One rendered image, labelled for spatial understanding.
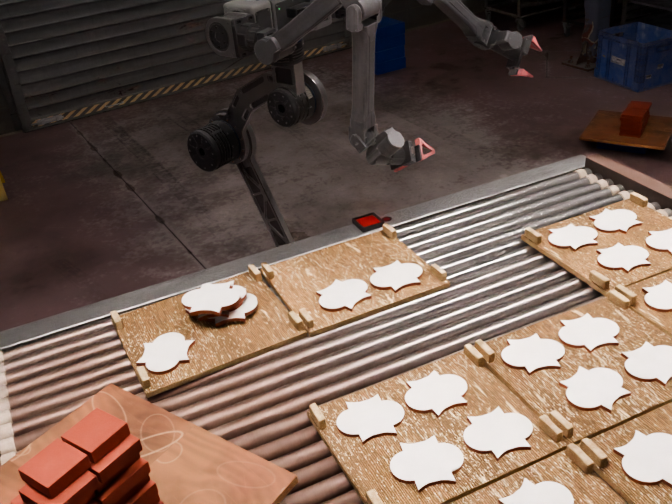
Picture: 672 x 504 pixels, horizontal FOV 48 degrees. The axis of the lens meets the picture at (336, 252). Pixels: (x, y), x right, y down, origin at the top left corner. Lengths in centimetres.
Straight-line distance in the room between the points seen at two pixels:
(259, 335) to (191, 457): 51
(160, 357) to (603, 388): 101
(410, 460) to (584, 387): 42
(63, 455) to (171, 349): 78
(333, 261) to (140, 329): 56
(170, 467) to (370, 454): 39
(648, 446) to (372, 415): 54
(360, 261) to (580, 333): 64
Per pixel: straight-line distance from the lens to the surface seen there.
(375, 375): 175
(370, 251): 216
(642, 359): 180
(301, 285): 204
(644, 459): 157
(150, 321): 202
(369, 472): 151
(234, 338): 189
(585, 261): 213
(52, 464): 114
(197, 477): 142
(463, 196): 249
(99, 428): 117
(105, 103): 664
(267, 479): 139
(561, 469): 154
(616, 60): 625
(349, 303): 193
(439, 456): 152
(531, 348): 178
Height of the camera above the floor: 205
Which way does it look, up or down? 31 degrees down
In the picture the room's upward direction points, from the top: 6 degrees counter-clockwise
